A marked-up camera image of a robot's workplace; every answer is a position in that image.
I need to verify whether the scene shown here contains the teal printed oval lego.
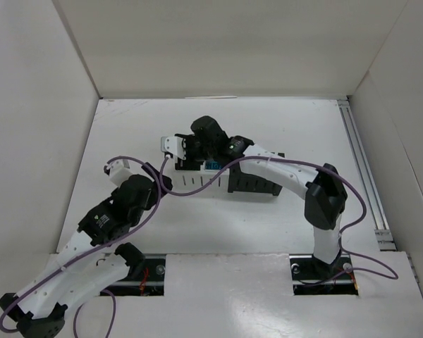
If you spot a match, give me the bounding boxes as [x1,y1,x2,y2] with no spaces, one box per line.
[204,161,222,171]

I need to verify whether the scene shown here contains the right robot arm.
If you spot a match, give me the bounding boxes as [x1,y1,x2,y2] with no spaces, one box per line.
[170,115,348,278]

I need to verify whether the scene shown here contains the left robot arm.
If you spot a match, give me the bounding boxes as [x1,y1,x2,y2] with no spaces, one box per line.
[0,156,173,337]

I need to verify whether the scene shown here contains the black double bin container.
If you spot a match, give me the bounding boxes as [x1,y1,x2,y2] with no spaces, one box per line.
[227,163,282,196]

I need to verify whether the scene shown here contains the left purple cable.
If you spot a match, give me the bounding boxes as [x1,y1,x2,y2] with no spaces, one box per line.
[0,155,163,338]

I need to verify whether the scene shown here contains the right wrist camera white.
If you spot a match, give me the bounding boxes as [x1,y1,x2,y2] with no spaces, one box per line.
[161,136,186,160]

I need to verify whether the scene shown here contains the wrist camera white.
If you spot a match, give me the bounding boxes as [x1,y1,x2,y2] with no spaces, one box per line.
[161,136,186,160]
[104,159,133,187]

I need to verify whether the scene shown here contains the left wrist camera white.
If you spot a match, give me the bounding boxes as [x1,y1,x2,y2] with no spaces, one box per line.
[104,159,133,187]

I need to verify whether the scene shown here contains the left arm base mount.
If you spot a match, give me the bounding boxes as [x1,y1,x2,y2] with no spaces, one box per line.
[95,243,166,296]

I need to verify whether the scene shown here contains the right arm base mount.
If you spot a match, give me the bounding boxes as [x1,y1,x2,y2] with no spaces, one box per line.
[289,254,359,296]

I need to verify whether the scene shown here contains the aluminium rail right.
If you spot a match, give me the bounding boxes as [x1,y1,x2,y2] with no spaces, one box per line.
[337,99,397,251]

